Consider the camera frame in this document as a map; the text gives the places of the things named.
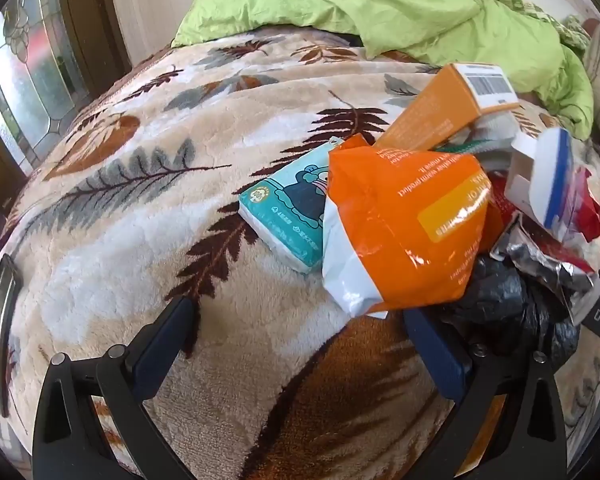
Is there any teal cartoon tissue pack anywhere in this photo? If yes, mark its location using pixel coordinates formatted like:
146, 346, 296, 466
238, 136, 342, 274

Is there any orange plastic bag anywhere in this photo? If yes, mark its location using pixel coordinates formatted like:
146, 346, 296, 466
322, 136, 491, 318

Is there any black smartphone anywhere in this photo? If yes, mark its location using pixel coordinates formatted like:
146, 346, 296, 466
0, 254, 22, 418

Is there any blue white medicine box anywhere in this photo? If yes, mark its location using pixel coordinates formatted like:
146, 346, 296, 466
504, 127, 573, 240

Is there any stained glass door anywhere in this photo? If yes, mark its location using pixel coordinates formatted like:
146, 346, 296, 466
0, 0, 131, 174

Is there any black plastic bag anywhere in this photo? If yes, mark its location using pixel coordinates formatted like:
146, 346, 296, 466
427, 256, 580, 370

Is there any leaf-pattern plush blanket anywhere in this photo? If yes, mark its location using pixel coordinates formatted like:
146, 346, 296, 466
2, 27, 452, 479

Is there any orange cardboard box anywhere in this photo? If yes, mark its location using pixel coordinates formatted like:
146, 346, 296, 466
375, 63, 519, 151

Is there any green duvet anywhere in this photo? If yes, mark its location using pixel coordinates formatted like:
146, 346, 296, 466
173, 0, 594, 140

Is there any red cigarette carton wrapper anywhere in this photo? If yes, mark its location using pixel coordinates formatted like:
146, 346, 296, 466
486, 171, 600, 325

